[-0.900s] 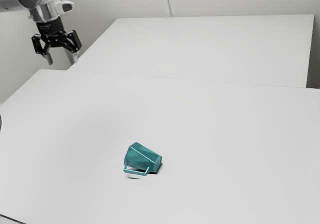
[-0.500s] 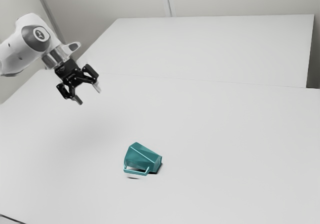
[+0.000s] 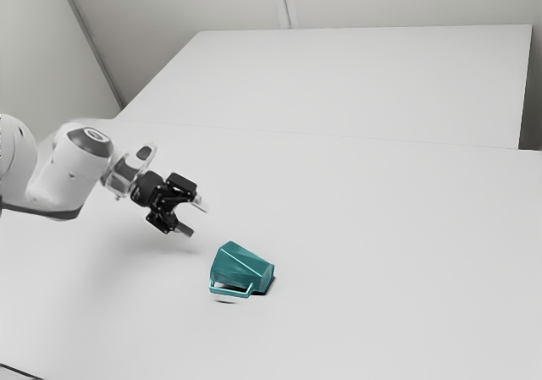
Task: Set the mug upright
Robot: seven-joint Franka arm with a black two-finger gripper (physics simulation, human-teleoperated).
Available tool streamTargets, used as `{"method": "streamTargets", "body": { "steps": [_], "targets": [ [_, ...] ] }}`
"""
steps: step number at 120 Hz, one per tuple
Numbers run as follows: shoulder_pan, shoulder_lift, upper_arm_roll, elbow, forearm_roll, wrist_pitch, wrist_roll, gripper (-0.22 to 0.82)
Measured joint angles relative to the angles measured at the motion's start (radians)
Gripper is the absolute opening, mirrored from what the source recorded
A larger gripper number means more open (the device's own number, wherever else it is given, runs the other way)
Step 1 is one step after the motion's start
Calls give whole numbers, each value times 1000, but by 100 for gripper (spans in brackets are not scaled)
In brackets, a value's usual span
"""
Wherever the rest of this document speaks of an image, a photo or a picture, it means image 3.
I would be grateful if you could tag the teal faceted mug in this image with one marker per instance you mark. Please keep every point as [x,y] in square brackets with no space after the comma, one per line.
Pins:
[239,270]

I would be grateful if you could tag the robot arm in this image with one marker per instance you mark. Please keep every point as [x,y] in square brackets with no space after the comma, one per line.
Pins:
[63,172]

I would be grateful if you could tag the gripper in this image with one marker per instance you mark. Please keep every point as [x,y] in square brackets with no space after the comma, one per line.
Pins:
[149,191]

